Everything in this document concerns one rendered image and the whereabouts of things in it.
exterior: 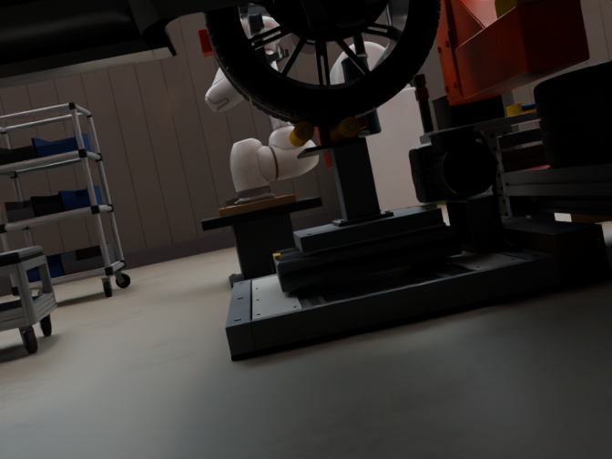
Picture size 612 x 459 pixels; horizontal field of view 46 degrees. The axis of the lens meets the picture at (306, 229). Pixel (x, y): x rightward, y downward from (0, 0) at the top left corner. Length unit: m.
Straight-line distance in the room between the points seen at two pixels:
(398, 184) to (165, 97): 1.91
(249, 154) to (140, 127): 2.60
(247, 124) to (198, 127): 0.37
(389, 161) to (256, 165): 2.05
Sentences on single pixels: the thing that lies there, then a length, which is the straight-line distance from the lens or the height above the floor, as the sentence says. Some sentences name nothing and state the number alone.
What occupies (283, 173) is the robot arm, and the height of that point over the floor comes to 0.43.
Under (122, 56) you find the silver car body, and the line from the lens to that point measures 1.76.
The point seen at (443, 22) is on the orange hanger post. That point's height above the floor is 0.78.
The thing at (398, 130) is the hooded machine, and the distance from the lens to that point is 5.02.
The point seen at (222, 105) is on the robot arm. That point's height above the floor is 0.72.
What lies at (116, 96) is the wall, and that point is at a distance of 5.65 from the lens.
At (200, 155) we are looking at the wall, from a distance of 5.56.
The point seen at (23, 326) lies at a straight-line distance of 2.51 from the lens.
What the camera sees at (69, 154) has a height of 0.75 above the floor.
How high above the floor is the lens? 0.36
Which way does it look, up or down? 4 degrees down
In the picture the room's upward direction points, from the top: 12 degrees counter-clockwise
